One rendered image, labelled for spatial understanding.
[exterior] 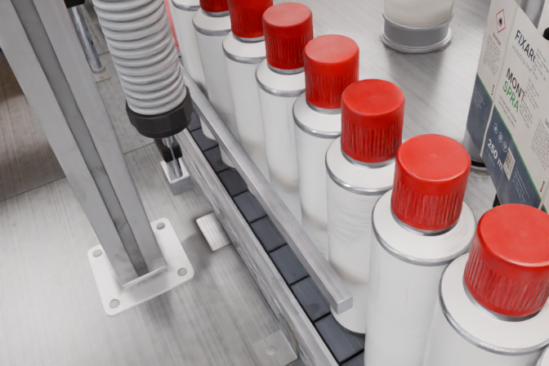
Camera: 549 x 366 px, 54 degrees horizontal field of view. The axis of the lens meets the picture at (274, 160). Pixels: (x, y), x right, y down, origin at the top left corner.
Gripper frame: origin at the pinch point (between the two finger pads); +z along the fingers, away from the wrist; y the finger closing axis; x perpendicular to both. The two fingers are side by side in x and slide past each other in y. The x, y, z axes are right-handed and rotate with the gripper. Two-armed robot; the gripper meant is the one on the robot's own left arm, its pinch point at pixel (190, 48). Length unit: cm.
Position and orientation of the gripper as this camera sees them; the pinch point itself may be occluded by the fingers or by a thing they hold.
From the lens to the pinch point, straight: 63.1
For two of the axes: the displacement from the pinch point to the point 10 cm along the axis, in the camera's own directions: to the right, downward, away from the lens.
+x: -3.1, 0.0, 9.5
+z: 3.6, 9.2, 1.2
